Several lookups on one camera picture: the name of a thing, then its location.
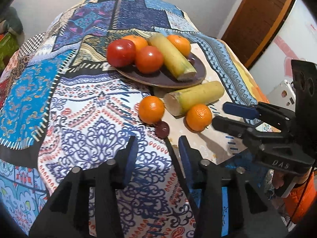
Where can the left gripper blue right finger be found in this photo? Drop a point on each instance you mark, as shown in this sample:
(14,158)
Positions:
(191,159)

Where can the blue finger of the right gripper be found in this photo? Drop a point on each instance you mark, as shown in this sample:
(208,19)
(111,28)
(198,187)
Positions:
(231,127)
(247,112)

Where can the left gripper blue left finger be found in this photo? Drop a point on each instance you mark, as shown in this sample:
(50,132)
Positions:
(125,160)

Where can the small tangerine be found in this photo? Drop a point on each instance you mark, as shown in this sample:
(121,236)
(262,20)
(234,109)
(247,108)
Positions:
(199,117)
(151,110)

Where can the large orange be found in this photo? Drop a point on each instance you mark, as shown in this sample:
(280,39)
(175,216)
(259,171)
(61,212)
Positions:
(181,43)
(139,41)

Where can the large red tomato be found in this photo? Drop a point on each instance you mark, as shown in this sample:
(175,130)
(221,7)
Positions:
(149,60)

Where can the small red tomato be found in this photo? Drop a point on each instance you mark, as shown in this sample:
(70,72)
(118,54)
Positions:
(121,53)

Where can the person's right hand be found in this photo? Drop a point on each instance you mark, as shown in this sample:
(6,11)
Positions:
(278,179)

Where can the dark red grape left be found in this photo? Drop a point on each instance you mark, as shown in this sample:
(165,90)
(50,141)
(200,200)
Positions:
(162,130)

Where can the dark red grape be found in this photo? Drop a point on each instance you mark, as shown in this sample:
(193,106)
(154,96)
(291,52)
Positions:
(191,60)
(162,130)

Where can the white sticker-covered object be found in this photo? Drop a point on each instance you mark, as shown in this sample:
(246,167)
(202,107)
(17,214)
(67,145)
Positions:
(283,95)

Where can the orange jacket sleeve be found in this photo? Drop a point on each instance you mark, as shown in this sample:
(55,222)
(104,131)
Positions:
(293,198)

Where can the dark red grape right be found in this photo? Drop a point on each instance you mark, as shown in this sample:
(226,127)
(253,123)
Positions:
(191,60)

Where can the purple round plate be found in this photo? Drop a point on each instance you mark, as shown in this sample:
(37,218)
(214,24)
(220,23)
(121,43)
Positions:
(163,78)

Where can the blue patchwork bedspread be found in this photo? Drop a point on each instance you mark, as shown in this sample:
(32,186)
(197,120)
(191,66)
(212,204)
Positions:
(66,107)

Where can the brown wooden door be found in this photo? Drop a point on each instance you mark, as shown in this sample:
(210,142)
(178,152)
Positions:
(253,27)

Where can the green storage box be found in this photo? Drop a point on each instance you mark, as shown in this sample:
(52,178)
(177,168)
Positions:
(8,46)

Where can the grey plush toy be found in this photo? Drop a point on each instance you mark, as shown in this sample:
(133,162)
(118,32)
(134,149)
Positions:
(10,22)

